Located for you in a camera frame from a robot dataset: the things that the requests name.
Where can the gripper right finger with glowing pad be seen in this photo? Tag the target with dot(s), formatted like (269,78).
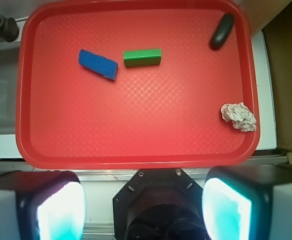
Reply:
(248,202)

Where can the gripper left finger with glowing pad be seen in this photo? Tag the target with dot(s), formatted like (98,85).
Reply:
(44,205)

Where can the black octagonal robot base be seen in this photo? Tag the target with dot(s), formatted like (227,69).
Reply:
(159,204)

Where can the dark green plastic pickle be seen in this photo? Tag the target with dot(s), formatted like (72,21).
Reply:
(222,31)

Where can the crumpled white paper ball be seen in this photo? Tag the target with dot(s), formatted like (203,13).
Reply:
(241,117)

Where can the red plastic tray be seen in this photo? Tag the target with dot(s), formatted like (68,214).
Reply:
(149,117)

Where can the steel sink basin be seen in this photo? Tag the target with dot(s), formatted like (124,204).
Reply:
(9,62)

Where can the blue sponge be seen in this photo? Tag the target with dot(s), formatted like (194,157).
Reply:
(98,64)

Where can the green rectangular block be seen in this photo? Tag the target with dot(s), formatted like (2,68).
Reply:
(144,57)

